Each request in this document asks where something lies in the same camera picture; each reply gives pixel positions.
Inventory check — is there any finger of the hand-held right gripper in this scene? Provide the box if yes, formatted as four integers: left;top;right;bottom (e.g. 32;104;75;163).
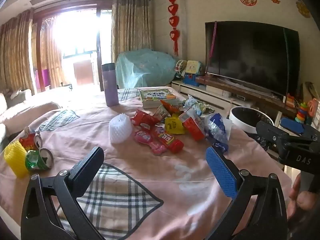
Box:
280;118;320;142
255;121;293;144

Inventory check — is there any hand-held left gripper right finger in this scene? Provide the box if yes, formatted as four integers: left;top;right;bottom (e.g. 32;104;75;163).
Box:
205;145;288;240

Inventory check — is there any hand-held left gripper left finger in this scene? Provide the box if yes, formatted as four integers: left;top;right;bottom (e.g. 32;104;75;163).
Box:
21;146;110;240

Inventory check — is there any white round trash bin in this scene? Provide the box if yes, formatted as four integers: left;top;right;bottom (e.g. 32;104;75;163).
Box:
229;106;275;134

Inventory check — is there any pink cartoon drink bottle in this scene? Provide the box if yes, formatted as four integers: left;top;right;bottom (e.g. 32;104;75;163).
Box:
134;127;167;157

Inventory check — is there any person's right hand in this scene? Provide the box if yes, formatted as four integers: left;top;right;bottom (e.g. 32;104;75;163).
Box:
287;174;318;218

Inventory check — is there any wooden pull toy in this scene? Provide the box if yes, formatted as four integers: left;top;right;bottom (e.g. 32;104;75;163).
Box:
286;94;301;109

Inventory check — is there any orange plastic toy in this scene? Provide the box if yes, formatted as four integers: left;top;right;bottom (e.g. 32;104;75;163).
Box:
307;99;320;117

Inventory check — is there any blue plastic wrapper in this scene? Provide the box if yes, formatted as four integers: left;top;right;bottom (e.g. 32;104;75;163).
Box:
204;113;233;154

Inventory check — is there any crushed green can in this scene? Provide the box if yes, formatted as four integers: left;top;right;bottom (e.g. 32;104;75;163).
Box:
25;148;54;172

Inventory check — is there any white foam fruit net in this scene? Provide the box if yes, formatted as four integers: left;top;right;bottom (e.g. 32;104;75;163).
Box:
109;114;133;144

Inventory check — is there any brown wooden board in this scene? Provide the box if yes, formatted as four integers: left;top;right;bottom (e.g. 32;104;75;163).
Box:
195;76;288;107

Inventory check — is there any red drink carton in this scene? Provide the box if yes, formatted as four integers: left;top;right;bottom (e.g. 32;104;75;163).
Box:
178;107;207;142

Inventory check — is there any red stick packet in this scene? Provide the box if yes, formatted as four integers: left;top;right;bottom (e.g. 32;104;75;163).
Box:
156;129;184;154

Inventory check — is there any crushed red can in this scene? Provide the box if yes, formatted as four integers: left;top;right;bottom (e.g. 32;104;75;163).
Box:
19;127;44;153

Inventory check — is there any yellow snack packet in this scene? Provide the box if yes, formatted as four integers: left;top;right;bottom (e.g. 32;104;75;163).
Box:
164;116;187;135

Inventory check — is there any pink printed blanket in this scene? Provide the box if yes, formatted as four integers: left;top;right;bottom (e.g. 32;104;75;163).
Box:
0;87;293;240

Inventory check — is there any crumpled green wrapper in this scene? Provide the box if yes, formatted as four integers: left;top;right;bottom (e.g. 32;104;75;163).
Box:
184;95;215;117

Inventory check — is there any yellow foam fruit net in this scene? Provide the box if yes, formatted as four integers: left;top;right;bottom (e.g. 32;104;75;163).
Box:
4;141;29;179

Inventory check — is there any red snack wrapper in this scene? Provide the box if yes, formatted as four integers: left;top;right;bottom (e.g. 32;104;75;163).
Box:
130;110;157;130

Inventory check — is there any white television stand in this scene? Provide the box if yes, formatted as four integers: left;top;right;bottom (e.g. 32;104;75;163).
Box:
171;80;283;127

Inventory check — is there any black flat television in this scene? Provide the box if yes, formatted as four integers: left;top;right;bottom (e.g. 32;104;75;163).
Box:
205;21;300;97

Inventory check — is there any orange snack packet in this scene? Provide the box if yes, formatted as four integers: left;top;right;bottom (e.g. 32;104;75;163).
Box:
160;99;186;117

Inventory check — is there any purple thermos bottle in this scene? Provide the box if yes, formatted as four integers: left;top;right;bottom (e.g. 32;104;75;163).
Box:
101;62;119;107

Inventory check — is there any blue toy cash register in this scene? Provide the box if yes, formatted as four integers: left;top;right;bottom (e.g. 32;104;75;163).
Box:
182;74;203;87

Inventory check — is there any magenta box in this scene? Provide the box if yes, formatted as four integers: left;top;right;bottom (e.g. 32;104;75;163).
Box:
36;69;49;88

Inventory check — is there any green children's book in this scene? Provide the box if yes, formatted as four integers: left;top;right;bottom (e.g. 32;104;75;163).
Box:
139;87;187;109

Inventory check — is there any pink rod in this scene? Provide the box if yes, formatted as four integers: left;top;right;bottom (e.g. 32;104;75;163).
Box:
205;21;217;77

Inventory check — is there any white cage ball toy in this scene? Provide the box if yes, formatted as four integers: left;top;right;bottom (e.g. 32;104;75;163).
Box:
175;60;188;77

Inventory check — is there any teal dust cover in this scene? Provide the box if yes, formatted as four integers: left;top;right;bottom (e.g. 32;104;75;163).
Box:
115;49;179;88

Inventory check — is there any beige patterned curtain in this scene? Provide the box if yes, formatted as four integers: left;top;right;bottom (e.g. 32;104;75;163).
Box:
111;0;153;65
0;9;63;94

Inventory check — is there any red hanging heart ornament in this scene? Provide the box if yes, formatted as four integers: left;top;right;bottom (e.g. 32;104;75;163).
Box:
167;0;181;57

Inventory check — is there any rainbow stacking ring toy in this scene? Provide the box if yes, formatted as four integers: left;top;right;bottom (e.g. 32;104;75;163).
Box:
295;102;309;124

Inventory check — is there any gold wall sticker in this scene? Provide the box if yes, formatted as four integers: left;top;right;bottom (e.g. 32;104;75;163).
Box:
296;0;312;18

